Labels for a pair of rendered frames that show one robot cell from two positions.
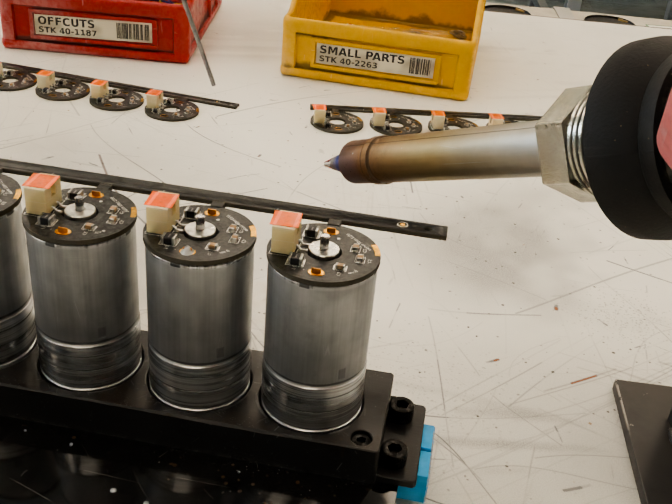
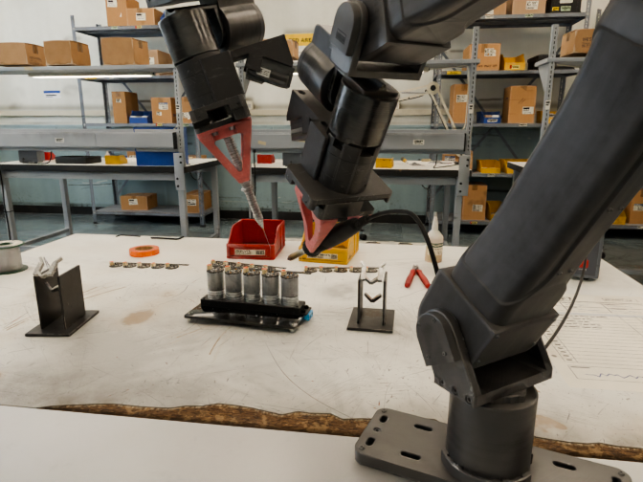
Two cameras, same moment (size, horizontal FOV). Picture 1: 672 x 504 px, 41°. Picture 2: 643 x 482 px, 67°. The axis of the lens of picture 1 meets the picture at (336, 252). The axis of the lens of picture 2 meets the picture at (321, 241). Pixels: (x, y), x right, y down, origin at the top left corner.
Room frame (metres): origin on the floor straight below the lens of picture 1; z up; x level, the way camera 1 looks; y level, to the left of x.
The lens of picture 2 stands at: (-0.46, -0.12, 1.02)
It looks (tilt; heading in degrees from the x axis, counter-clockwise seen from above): 14 degrees down; 7
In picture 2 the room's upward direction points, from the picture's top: straight up
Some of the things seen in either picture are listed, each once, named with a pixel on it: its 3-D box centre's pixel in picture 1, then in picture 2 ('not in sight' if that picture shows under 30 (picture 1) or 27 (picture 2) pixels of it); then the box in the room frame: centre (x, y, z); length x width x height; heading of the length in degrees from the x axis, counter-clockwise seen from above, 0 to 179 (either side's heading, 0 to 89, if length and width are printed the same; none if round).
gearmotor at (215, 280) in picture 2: not in sight; (215, 285); (0.18, 0.11, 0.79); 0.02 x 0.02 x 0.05
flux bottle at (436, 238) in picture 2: not in sight; (434, 236); (0.48, -0.23, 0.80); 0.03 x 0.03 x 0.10
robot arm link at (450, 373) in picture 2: not in sight; (483, 345); (-0.12, -0.20, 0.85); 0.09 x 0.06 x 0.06; 126
